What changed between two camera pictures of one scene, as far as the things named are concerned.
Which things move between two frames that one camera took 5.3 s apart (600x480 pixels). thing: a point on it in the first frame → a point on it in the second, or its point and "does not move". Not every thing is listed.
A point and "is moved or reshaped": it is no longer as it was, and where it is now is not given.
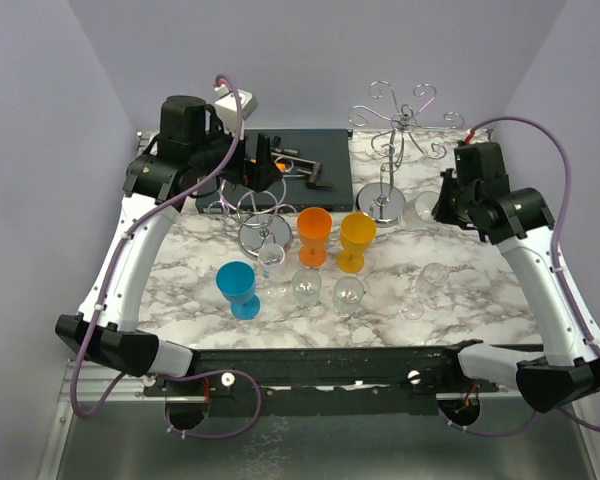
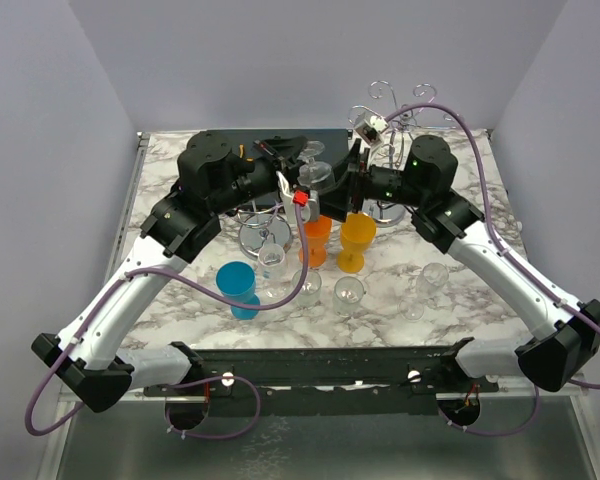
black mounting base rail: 328,383 does not move
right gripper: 442,212 → 336,201
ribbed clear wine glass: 419,211 is moved or reshaped
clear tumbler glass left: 306,285 does not move
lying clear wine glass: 431,274 does not move
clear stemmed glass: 272,270 does not move
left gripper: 261,173 → 286,150
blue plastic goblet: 236,281 does not move
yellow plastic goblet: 357,229 does not move
